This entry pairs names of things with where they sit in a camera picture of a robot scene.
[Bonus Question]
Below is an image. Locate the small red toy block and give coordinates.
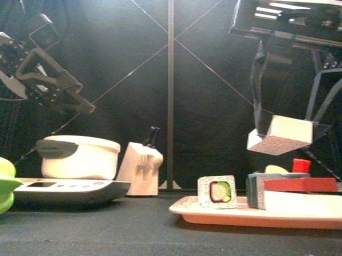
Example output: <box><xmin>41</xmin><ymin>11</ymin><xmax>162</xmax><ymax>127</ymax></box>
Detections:
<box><xmin>292</xmin><ymin>158</ymin><xmax>313</xmax><ymax>174</ymax></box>

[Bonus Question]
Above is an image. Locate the pale yellow toy piece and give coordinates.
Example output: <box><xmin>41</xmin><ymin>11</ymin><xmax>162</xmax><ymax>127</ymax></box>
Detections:
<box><xmin>264</xmin><ymin>164</ymin><xmax>292</xmax><ymax>175</ymax></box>

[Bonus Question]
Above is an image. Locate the grey toy sushi piece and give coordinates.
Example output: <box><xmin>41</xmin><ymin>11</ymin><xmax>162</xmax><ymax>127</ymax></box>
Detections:
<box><xmin>245</xmin><ymin>171</ymin><xmax>312</xmax><ymax>211</ymax></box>

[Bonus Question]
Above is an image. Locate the white toy rice block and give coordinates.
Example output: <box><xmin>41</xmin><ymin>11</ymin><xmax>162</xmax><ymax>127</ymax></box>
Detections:
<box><xmin>246</xmin><ymin>114</ymin><xmax>316</xmax><ymax>157</ymax></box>

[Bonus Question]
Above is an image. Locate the pink plastic plate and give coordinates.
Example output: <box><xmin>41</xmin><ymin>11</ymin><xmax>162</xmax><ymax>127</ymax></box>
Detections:
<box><xmin>169</xmin><ymin>195</ymin><xmax>342</xmax><ymax>231</ymax></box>

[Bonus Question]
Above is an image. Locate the black toy knife handle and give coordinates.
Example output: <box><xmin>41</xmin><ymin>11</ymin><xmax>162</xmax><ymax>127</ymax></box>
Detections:
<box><xmin>142</xmin><ymin>125</ymin><xmax>162</xmax><ymax>150</ymax></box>

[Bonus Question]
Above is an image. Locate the toy sushi roll slice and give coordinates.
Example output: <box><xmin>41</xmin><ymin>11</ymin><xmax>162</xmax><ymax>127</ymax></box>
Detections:
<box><xmin>197</xmin><ymin>174</ymin><xmax>240</xmax><ymax>210</ymax></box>

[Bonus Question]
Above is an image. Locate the red topped toy nigiri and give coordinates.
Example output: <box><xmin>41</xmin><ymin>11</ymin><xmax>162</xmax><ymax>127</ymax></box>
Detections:
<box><xmin>262</xmin><ymin>176</ymin><xmax>342</xmax><ymax>215</ymax></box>

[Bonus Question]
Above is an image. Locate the green plastic toy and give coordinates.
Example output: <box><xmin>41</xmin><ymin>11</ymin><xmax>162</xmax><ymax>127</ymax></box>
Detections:
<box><xmin>0</xmin><ymin>156</ymin><xmax>24</xmax><ymax>216</ymax></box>

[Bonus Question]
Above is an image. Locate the white toy rice cooker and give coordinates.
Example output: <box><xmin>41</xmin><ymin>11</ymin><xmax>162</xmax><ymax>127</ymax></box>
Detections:
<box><xmin>12</xmin><ymin>134</ymin><xmax>133</xmax><ymax>207</ymax></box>

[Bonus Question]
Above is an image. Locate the vertical metal frame pole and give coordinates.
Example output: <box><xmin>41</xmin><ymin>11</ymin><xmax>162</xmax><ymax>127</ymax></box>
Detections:
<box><xmin>159</xmin><ymin>0</ymin><xmax>183</xmax><ymax>192</ymax></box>

